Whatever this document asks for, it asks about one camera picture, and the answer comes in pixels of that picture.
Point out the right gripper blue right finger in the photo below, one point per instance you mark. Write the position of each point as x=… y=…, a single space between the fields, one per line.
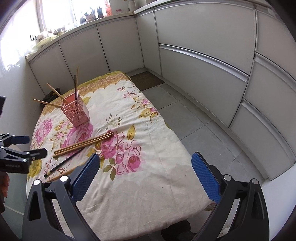
x=206 y=177

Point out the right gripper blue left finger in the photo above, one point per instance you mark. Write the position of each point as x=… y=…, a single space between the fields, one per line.
x=82 y=177

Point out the person's left hand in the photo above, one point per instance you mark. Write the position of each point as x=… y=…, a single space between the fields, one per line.
x=4 y=186

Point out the floral table cloth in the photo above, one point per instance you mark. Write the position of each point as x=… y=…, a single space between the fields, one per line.
x=145 y=181

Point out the black trash bin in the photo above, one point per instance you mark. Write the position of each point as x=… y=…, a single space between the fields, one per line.
x=50 y=97

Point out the pink perforated utensil holder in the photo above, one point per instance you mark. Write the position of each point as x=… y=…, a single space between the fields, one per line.
x=75 y=110

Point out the brown floor mat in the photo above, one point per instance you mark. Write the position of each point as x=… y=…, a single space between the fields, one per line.
x=146 y=80

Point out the window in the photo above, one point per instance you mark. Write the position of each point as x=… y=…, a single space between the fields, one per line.
x=54 y=15

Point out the white electric kettle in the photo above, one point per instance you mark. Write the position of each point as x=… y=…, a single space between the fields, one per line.
x=132 y=6

